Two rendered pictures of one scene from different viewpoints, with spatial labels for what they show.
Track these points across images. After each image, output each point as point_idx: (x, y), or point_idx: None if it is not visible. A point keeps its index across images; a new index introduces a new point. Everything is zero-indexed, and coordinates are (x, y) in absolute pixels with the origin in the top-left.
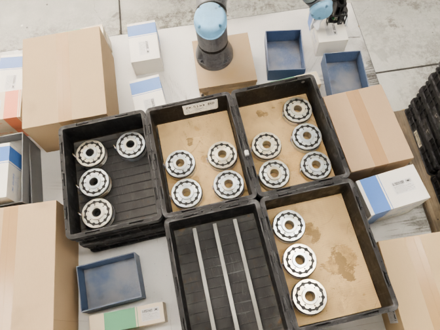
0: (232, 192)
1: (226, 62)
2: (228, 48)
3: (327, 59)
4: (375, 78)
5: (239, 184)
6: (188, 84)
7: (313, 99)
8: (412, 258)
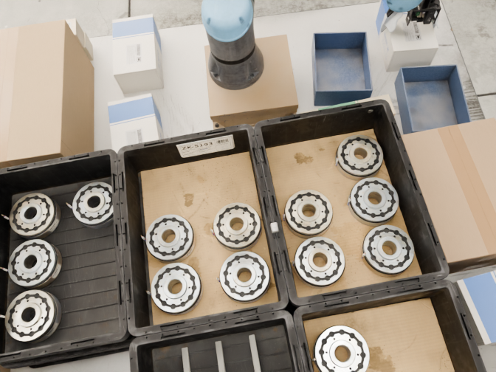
0: (250, 289)
1: (252, 77)
2: (256, 57)
3: (405, 76)
4: (477, 108)
5: (261, 277)
6: (197, 109)
7: (387, 139)
8: None
